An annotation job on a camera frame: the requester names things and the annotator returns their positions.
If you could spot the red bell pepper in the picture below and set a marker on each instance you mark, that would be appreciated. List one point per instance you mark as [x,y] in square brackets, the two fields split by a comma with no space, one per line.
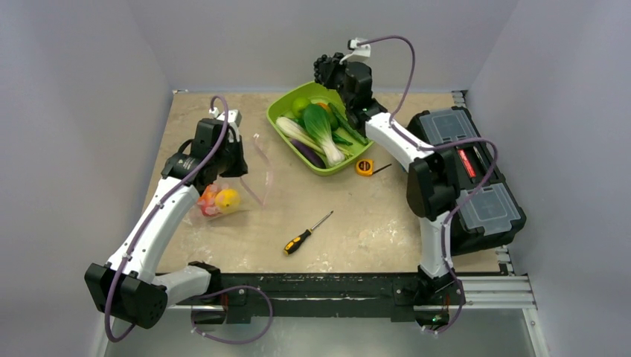
[209,210]

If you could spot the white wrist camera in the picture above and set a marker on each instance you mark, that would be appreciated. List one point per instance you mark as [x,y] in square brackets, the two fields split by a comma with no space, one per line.
[233,118]
[358,51]

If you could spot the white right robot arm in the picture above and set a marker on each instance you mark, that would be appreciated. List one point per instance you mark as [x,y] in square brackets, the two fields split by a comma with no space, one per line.
[432,184]

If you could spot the green apple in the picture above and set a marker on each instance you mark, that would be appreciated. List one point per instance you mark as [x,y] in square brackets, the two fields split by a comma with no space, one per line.
[298,106]

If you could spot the green cucumber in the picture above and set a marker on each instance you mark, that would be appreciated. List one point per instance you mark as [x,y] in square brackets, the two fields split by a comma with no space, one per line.
[343,123]

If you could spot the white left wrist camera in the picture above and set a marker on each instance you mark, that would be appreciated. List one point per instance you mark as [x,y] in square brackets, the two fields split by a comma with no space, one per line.
[233,118]

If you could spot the aluminium frame rail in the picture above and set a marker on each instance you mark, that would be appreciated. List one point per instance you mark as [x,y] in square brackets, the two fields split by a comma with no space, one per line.
[480,292]

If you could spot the purple eggplant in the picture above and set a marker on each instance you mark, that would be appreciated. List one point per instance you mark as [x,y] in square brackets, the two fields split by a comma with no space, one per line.
[311,156]

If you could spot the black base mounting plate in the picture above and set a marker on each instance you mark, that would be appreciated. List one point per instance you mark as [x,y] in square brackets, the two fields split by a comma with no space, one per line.
[399,297]

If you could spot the green bok choy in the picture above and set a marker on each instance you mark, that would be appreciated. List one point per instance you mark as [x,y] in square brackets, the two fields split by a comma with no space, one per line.
[317,126]

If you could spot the black toolbox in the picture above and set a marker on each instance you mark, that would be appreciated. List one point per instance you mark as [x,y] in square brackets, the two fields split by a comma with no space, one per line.
[492,217]

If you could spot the yellow black screwdriver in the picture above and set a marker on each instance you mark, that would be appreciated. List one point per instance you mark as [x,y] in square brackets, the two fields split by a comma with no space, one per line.
[294,244]

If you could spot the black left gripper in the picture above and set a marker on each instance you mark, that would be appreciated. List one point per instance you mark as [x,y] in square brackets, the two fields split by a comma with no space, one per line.
[240,167]

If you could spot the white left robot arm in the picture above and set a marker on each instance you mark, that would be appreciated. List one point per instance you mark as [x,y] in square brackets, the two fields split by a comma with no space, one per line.
[127,286]

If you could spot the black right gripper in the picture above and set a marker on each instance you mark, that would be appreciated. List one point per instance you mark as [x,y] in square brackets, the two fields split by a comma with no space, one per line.
[333,68]

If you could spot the black grape bunch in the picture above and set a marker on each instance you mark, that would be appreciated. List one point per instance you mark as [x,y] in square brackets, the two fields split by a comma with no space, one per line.
[329,71]

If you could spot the clear zip bag pink dots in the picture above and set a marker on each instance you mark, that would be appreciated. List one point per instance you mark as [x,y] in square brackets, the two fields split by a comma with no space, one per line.
[254,187]

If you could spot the green mango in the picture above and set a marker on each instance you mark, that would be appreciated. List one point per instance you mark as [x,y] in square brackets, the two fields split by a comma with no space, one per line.
[332,119]

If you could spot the orange persimmon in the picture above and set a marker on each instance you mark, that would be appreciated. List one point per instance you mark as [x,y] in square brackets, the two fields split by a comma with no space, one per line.
[208,194]

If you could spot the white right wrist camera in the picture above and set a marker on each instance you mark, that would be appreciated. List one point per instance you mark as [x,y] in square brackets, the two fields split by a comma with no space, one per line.
[358,51]

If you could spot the green plastic tray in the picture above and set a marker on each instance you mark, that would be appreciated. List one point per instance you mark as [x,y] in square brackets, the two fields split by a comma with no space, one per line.
[316,93]

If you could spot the yellow tape measure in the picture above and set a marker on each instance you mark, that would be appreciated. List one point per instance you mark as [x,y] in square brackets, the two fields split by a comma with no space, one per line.
[366,168]

